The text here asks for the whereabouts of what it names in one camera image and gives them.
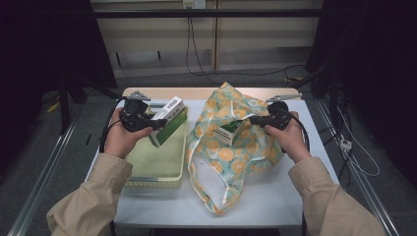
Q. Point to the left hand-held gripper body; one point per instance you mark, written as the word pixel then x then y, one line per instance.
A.
pixel 136 114

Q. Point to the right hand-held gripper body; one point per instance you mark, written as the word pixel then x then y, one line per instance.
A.
pixel 280 114

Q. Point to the tall green white medicine box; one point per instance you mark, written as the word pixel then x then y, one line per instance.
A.
pixel 170 124

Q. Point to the cube green white medicine box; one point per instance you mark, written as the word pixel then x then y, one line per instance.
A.
pixel 229 132

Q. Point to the cream perforated plastic basket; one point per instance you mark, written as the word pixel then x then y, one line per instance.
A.
pixel 157 160

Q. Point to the orange print cloth tote bag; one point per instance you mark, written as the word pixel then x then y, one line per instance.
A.
pixel 239 157

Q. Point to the person's right hand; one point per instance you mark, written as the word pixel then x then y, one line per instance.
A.
pixel 293 141

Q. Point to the person's left hand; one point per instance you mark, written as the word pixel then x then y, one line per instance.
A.
pixel 121 141

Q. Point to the white power strip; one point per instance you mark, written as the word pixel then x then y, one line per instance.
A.
pixel 346 144

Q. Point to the black metal stand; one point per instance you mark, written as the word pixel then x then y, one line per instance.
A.
pixel 64 108

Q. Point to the black curtain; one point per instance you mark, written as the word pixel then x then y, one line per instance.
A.
pixel 377 49
pixel 42 49

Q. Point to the aluminium floor rail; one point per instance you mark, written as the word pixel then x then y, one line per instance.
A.
pixel 364 183
pixel 39 183

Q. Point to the white wall socket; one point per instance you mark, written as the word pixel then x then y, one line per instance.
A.
pixel 194 3

